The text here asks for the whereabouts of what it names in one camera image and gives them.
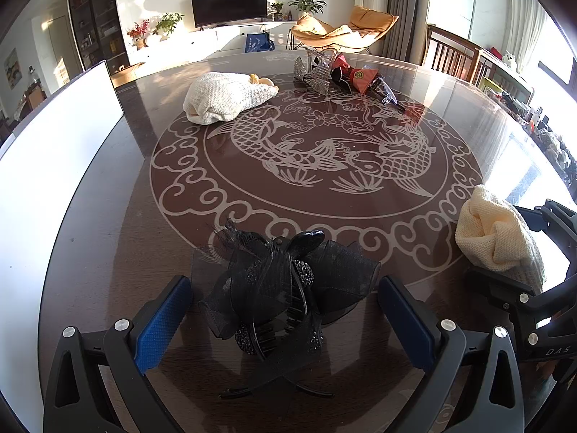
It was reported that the large leafy potted plant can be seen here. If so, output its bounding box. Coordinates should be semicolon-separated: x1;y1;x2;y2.
288;0;327;15

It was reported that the red flower plant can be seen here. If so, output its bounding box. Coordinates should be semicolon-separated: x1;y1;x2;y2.
127;19;151;49

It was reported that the grey curtain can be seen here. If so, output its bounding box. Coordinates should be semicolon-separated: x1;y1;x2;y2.
383;0;433;61

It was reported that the cluttered side table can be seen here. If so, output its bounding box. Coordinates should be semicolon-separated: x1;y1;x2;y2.
478;45;577;172

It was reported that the blue bag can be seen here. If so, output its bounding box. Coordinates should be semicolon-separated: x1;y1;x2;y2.
246;31;275;52

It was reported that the black mesh bow hair clip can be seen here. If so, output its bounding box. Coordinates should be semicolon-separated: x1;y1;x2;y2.
191;219;382;400

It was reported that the orange lounge chair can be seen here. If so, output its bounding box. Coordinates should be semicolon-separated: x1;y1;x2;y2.
291;5;400;53

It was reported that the white television cabinet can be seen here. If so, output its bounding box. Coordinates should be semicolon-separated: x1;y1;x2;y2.
128;20;298;66

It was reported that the silver rhinestone bow clip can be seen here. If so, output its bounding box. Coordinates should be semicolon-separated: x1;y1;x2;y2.
294;56;332;95

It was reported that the wooden chair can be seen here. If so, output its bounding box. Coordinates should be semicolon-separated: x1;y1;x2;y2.
421;25;483;83

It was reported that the clear acrylic hair clip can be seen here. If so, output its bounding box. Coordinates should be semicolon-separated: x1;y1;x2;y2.
305;47;339;66

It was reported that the red pouch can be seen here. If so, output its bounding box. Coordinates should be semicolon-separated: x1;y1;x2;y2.
332;53;384;95

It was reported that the white curtain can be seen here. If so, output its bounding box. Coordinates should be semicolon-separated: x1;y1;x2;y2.
509;0;555;73

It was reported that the green potted plant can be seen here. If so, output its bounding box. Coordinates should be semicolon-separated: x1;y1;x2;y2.
152;13;185;39

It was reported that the dark display cabinet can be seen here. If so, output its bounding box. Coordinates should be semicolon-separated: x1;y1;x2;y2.
67;0;131;73

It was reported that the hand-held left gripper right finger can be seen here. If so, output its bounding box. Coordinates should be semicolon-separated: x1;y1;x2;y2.
378;275;526;433

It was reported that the white knitted dishcloth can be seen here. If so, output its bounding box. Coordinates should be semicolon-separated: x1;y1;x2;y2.
182;71;279;126

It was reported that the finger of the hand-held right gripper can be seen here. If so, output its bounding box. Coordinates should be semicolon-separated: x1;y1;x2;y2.
514;198;577;242
464;266;542;325

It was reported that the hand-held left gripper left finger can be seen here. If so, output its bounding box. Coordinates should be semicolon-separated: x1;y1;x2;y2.
43;274;194;433

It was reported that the cream knitted dishcloth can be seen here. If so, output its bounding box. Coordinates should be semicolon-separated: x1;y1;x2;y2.
455;185;546;294

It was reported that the clear hair claw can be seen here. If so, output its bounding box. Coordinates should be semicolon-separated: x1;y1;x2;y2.
370;76;400;105

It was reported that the black television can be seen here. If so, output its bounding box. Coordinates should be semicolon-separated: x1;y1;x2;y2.
190;0;268;29

